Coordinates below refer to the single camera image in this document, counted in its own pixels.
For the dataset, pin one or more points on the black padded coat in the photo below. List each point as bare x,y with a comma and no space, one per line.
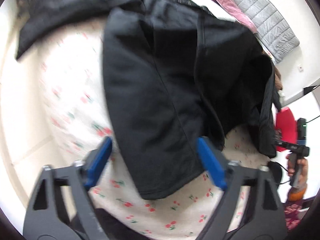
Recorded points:
172,72

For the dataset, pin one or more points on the red bag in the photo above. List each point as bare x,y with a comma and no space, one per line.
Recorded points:
286,126

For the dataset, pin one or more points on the brown garment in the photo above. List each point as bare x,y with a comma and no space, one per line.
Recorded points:
278,82

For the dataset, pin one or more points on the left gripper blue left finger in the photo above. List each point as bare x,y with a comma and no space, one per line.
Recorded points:
95,163

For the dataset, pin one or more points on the cherry print bed sheet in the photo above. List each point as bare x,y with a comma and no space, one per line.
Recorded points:
74,97

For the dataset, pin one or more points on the pink velvet pillow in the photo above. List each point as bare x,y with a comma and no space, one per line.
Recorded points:
230,7

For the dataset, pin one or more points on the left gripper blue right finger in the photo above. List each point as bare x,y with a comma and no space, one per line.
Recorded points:
213,161

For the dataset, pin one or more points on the grey quilted headboard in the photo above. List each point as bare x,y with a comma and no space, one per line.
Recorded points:
273,31

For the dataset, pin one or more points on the right hand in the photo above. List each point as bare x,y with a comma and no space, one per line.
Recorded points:
297,170

